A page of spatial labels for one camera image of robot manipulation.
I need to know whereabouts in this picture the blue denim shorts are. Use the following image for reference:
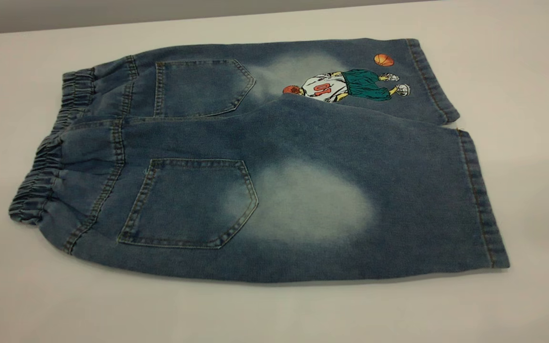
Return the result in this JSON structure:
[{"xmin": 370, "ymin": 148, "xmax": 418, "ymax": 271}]
[{"xmin": 9, "ymin": 38, "xmax": 510, "ymax": 283}]

